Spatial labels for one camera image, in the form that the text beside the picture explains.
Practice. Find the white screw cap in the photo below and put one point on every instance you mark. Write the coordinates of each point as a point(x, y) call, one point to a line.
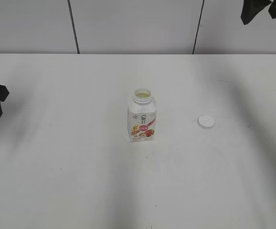
point(206, 122)

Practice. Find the white yili yogurt bottle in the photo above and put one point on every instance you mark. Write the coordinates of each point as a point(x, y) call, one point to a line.
point(141, 116)

